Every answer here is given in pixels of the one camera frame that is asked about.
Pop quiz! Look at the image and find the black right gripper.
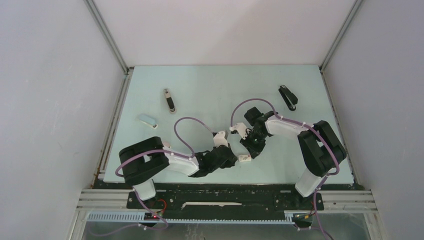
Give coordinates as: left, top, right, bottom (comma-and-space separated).
239, 130, 268, 159

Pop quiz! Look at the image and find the white staple box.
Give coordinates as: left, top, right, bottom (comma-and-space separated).
238, 154, 252, 163

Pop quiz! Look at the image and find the beige and black large stapler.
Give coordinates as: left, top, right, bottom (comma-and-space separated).
163, 88, 176, 114

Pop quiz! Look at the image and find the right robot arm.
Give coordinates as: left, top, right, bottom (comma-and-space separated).
230, 107, 347, 209

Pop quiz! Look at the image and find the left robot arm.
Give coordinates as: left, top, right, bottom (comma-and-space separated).
115, 136, 238, 208

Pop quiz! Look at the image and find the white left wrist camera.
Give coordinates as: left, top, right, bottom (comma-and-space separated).
212, 130, 230, 148

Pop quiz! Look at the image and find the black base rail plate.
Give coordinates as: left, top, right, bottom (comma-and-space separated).
92, 181, 335, 222

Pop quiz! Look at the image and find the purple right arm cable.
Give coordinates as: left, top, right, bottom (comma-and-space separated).
230, 98, 340, 240

